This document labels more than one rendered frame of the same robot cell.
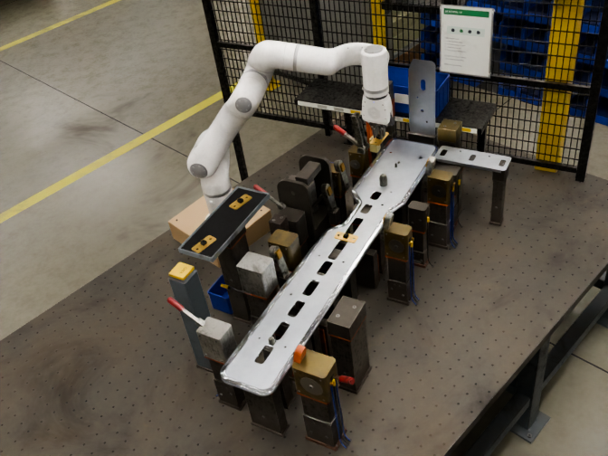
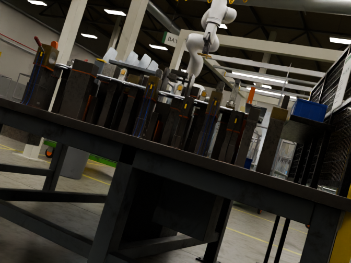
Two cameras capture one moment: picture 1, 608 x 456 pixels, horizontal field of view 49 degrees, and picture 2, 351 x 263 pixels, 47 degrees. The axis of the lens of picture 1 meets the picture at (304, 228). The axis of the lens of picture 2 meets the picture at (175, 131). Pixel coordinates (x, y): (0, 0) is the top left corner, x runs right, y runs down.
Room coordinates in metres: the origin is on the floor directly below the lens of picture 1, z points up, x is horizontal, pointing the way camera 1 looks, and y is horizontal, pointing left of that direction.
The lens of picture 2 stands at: (1.10, -2.39, 0.68)
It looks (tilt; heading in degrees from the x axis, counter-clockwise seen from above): 3 degrees up; 67
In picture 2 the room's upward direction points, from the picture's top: 17 degrees clockwise
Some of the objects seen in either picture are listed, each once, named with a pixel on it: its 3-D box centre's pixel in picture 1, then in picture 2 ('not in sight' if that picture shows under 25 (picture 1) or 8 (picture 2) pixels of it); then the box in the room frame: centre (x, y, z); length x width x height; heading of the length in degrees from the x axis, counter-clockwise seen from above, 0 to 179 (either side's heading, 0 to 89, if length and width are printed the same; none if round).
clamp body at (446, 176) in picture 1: (443, 211); (208, 124); (2.06, -0.56, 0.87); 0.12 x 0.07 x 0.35; 56
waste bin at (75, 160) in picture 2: not in sight; (73, 148); (2.11, 3.04, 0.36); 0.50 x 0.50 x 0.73
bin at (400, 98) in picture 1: (411, 90); (305, 117); (2.65, -0.56, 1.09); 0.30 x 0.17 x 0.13; 55
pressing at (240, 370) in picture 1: (346, 242); (147, 89); (1.82, -0.14, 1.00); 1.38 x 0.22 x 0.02; 146
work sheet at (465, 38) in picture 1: (466, 41); (345, 80); (2.63, -0.80, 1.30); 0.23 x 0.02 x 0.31; 56
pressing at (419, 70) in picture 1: (422, 98); (281, 93); (2.44, -0.56, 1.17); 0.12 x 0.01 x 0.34; 56
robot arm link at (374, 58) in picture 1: (375, 66); (218, 9); (2.04, -0.31, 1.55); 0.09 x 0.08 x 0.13; 162
